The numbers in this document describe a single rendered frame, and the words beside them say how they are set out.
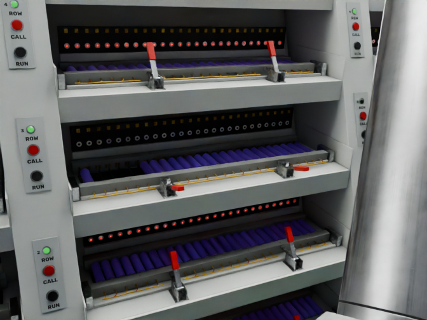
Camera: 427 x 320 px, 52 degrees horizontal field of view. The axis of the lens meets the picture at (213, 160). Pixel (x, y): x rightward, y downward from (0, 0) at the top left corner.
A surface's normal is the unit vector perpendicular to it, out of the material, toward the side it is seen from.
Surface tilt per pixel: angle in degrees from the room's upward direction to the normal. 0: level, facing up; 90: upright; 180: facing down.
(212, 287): 21
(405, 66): 63
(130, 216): 111
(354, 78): 90
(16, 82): 90
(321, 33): 90
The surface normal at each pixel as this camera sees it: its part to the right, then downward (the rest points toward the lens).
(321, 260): 0.05, -0.92
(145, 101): 0.42, 0.37
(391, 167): -0.67, -0.35
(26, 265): 0.41, 0.01
